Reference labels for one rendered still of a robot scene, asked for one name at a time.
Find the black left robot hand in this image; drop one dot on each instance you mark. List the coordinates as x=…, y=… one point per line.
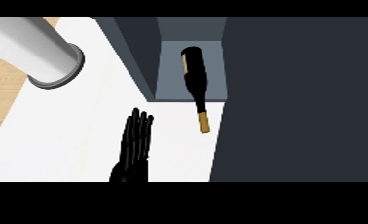
x=133, y=150

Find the black wine bottle gold neck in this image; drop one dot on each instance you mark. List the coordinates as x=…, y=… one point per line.
x=195, y=78

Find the flat dark grey cabinet door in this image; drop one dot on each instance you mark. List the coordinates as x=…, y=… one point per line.
x=291, y=98

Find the dark grey open cabinet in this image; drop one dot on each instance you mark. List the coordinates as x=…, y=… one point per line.
x=189, y=29

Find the pale grey cylinder dark rim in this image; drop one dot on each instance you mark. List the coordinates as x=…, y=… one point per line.
x=33, y=51

